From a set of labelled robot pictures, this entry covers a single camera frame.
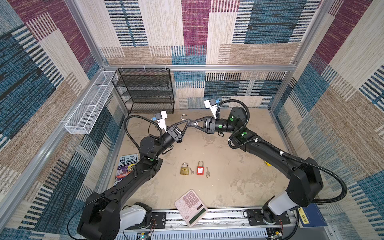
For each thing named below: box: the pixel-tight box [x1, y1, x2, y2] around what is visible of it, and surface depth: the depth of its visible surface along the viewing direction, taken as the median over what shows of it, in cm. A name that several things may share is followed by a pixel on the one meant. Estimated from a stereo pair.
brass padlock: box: [180, 162, 190, 176], surface depth 91 cm
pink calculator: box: [174, 189, 209, 228], surface depth 77 cm
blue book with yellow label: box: [298, 203, 328, 228], surface depth 74 cm
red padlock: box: [196, 160, 205, 176], surface depth 90 cm
